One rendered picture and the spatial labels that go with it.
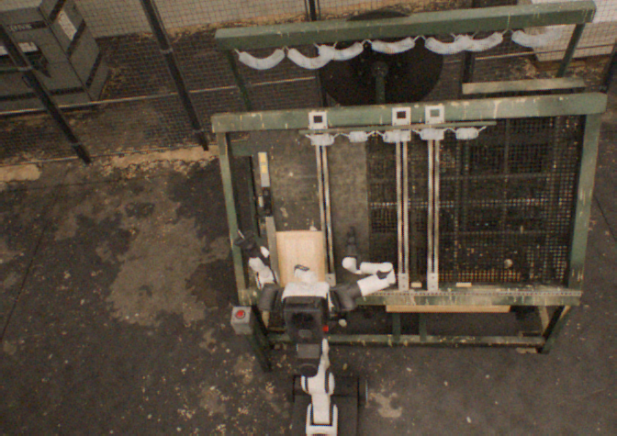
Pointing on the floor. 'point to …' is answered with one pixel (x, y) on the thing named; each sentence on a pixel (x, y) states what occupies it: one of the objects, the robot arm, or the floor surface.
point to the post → (259, 352)
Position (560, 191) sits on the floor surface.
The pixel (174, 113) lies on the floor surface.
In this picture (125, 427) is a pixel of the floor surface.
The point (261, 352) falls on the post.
